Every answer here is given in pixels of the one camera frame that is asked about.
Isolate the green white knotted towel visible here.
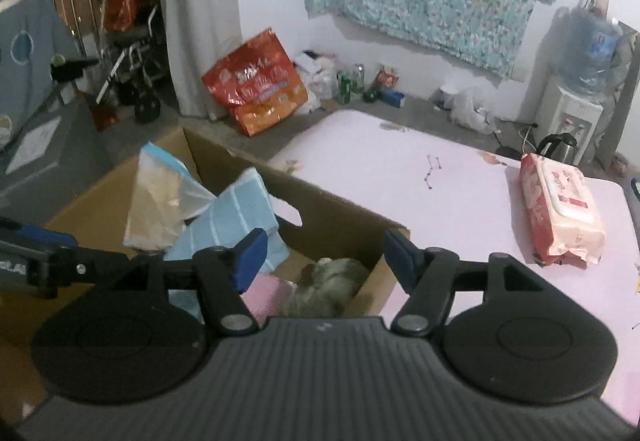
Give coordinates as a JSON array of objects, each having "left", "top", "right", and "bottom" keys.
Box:
[{"left": 279, "top": 258, "right": 370, "bottom": 319}]

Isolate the pink folded cloth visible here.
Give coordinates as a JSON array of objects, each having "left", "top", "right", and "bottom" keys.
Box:
[{"left": 241, "top": 273, "right": 296, "bottom": 326}]

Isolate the light blue striped towel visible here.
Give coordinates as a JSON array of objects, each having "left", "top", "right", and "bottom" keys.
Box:
[{"left": 162, "top": 166, "right": 292, "bottom": 317}]

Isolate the beige blue tissue pack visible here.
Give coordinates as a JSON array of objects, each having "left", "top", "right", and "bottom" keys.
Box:
[{"left": 122, "top": 143, "right": 216, "bottom": 253}]

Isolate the brown cardboard box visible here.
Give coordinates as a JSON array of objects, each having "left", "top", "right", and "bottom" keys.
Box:
[{"left": 0, "top": 125, "right": 411, "bottom": 422}]

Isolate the grey storage box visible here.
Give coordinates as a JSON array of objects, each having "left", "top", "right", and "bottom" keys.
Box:
[{"left": 1, "top": 100, "right": 113, "bottom": 225}]

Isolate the red wet wipes pack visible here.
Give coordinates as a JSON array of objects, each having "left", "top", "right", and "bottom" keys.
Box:
[{"left": 518, "top": 154, "right": 606, "bottom": 265}]

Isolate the white crumpled plastic bag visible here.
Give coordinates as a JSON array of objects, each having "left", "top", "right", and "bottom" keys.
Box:
[{"left": 450, "top": 86, "right": 499, "bottom": 134}]

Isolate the black electric kettle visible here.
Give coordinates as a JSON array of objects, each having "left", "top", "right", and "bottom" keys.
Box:
[{"left": 536, "top": 132, "right": 578, "bottom": 164}]

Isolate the orange red snack bag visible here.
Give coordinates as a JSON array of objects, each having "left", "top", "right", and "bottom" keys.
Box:
[{"left": 202, "top": 28, "right": 308, "bottom": 136}]

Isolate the black stroller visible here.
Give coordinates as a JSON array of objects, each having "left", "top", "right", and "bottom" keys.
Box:
[{"left": 96, "top": 3, "right": 168, "bottom": 124}]

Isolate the white water dispenser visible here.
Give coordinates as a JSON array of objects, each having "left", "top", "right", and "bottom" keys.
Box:
[{"left": 533, "top": 76, "right": 603, "bottom": 164}]

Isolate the blue circle-pattern cloth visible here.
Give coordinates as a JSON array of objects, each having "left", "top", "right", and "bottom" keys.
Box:
[{"left": 1, "top": 0, "right": 80, "bottom": 146}]

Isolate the orange hanging bag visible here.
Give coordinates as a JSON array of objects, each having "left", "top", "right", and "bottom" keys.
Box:
[{"left": 103, "top": 0, "right": 140, "bottom": 34}]

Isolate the blue water jug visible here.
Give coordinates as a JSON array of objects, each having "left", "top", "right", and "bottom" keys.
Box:
[{"left": 556, "top": 8, "right": 623, "bottom": 96}]

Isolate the white curtain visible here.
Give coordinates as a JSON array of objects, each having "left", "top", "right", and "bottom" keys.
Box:
[{"left": 160, "top": 0, "right": 242, "bottom": 121}]

